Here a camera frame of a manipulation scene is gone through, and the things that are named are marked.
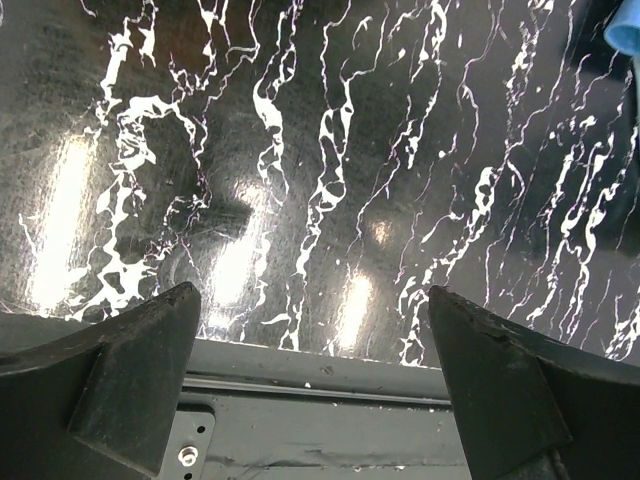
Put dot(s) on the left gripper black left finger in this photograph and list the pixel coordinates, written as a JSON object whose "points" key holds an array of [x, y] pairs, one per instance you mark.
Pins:
{"points": [[99, 403]]}

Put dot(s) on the blue bucket hat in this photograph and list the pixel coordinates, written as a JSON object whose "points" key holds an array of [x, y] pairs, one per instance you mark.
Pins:
{"points": [[622, 32]]}

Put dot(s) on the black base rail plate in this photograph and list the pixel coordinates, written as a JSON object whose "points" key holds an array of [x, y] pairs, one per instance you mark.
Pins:
{"points": [[250, 412]]}

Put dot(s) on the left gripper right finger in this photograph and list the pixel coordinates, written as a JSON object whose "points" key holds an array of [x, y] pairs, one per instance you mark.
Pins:
{"points": [[529, 407]]}

